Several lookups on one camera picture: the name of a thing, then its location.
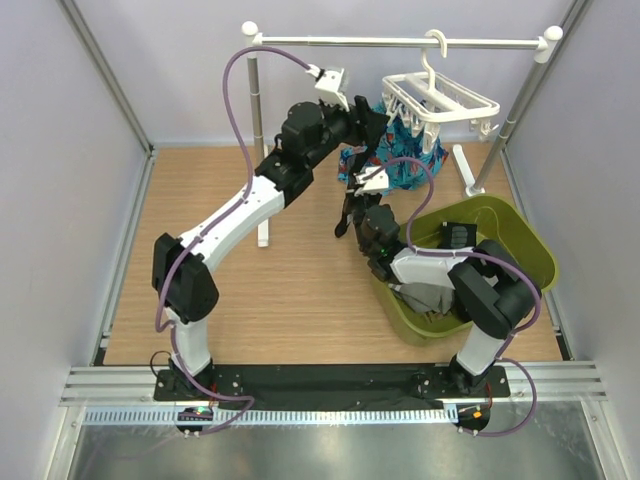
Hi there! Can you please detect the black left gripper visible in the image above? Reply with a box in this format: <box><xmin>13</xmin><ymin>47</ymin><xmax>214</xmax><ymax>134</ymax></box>
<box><xmin>306</xmin><ymin>96</ymin><xmax>388</xmax><ymax>170</ymax></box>

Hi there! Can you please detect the black sock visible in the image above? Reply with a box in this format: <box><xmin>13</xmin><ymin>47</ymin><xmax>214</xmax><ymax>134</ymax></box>
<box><xmin>334</xmin><ymin>147</ymin><xmax>370</xmax><ymax>238</ymax></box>
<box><xmin>438</xmin><ymin>222</ymin><xmax>477</xmax><ymax>249</ymax></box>

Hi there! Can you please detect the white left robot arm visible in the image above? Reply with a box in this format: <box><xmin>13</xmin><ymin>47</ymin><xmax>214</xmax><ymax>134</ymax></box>
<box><xmin>152</xmin><ymin>96</ymin><xmax>389</xmax><ymax>400</ymax></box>

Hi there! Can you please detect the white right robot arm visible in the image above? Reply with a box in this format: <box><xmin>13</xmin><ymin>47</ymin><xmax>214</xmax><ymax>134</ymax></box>
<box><xmin>335</xmin><ymin>193</ymin><xmax>540</xmax><ymax>396</ymax></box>

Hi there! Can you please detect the white clip hanger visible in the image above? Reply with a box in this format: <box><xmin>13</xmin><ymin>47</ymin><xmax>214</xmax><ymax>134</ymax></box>
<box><xmin>382</xmin><ymin>47</ymin><xmax>500</xmax><ymax>154</ymax></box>

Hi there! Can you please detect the blue patterned sock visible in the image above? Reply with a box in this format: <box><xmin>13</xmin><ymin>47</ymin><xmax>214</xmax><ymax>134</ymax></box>
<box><xmin>335</xmin><ymin>101</ymin><xmax>450</xmax><ymax>193</ymax></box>

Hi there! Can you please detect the white clothes rack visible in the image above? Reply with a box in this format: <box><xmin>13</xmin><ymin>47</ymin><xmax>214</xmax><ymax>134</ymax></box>
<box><xmin>240</xmin><ymin>20</ymin><xmax>564</xmax><ymax>248</ymax></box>

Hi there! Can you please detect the green plastic basket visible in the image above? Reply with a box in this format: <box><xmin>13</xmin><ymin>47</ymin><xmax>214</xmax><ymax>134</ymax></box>
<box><xmin>371</xmin><ymin>194</ymin><xmax>557</xmax><ymax>346</ymax></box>

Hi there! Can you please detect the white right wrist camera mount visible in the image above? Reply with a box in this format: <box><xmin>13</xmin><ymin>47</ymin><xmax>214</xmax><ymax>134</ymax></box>
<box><xmin>346</xmin><ymin>166</ymin><xmax>390</xmax><ymax>196</ymax></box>

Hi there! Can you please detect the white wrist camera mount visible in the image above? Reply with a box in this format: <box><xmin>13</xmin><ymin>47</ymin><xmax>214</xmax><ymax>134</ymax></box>
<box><xmin>346</xmin><ymin>166</ymin><xmax>390</xmax><ymax>196</ymax></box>
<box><xmin>306</xmin><ymin>64</ymin><xmax>350</xmax><ymax>112</ymax></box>

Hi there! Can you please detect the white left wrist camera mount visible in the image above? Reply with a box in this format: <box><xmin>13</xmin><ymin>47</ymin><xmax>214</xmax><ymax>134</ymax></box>
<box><xmin>306</xmin><ymin>64</ymin><xmax>350</xmax><ymax>112</ymax></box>

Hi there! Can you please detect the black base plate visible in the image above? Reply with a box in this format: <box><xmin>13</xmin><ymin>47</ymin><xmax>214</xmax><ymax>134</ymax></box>
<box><xmin>153</xmin><ymin>362</ymin><xmax>511</xmax><ymax>404</ymax></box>

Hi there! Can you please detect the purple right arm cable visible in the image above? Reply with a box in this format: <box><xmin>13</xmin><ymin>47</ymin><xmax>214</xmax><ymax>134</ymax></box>
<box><xmin>369</xmin><ymin>157</ymin><xmax>544</xmax><ymax>438</ymax></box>

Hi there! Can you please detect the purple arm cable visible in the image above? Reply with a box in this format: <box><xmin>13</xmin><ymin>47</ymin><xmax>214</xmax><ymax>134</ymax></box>
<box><xmin>153</xmin><ymin>45</ymin><xmax>316</xmax><ymax>432</ymax></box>
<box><xmin>369</xmin><ymin>157</ymin><xmax>544</xmax><ymax>438</ymax></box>

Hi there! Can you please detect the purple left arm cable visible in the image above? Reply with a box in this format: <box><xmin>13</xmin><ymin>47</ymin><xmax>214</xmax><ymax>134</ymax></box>
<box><xmin>153</xmin><ymin>45</ymin><xmax>316</xmax><ymax>432</ymax></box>

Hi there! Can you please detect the grey slotted cable duct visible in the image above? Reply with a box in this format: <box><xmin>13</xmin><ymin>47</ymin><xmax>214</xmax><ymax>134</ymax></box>
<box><xmin>83</xmin><ymin>404</ymin><xmax>458</xmax><ymax>428</ymax></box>

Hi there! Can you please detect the aluminium frame rail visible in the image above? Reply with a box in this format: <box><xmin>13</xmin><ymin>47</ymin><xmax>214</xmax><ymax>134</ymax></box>
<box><xmin>59</xmin><ymin>361</ymin><xmax>607</xmax><ymax>406</ymax></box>

